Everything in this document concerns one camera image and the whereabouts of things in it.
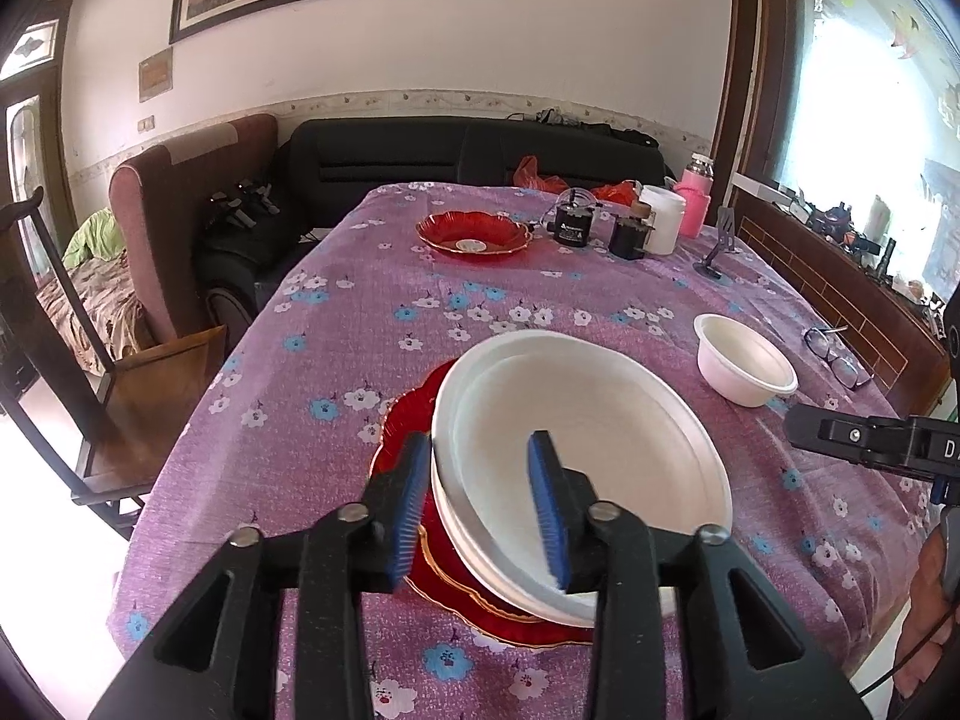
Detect black equipment pile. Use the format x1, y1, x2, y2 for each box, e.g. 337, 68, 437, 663
208, 178, 280, 230

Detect bright window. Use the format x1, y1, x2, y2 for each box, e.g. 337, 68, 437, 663
780, 0, 960, 293

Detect black bag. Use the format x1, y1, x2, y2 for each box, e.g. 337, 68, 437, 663
592, 124, 661, 152

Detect black phone stand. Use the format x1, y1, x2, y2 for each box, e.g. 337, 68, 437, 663
694, 205, 740, 284

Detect black-framed eyeglasses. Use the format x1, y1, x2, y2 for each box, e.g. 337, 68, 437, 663
804, 325, 875, 391

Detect black sofa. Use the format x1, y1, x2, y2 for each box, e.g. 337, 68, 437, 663
196, 118, 668, 316

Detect small white bowl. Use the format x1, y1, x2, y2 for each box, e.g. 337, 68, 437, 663
692, 313, 800, 407

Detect red scalloped gold-rimmed plate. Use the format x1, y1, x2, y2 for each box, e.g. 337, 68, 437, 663
371, 367, 601, 650
367, 360, 571, 620
415, 210, 533, 260

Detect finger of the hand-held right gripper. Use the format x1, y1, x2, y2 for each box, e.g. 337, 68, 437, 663
784, 403, 910, 468

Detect wooden glazed door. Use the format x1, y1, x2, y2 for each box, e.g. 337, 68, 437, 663
0, 0, 76, 271

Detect dark wooden chair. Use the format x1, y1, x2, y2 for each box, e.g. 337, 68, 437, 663
0, 186, 230, 533

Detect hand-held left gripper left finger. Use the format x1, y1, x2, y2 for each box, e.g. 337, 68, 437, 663
88, 431, 434, 720

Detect black round device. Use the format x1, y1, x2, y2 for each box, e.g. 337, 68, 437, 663
553, 191, 597, 246

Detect green cloth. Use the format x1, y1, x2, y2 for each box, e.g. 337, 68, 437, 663
64, 210, 125, 269

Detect white plastic jar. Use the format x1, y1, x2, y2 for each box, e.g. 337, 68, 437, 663
637, 185, 687, 256

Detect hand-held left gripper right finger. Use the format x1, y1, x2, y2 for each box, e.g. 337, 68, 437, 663
527, 430, 871, 720

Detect patterned blanket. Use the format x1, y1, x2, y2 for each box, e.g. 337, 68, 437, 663
34, 255, 143, 376

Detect small wall plaque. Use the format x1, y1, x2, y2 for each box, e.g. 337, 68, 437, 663
139, 47, 175, 101

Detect dark small cup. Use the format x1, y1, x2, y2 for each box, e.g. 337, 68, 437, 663
609, 210, 655, 260

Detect white disposable plate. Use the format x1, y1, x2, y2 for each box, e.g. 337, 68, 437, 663
431, 328, 734, 616

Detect black cable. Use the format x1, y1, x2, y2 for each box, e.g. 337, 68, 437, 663
855, 607, 946, 697

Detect brown armchair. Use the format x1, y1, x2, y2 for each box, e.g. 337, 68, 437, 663
109, 114, 280, 350

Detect pink water bottle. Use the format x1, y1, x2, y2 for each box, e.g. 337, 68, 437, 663
673, 152, 713, 239

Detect person's right hand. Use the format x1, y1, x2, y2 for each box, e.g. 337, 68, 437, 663
892, 523, 960, 702

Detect wooden side cabinet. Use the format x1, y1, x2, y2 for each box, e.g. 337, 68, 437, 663
731, 172, 953, 417

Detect purple floral tablecloth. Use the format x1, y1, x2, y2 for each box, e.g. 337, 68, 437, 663
105, 181, 935, 720

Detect large white bowl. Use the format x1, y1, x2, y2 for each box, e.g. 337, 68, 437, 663
429, 465, 668, 629

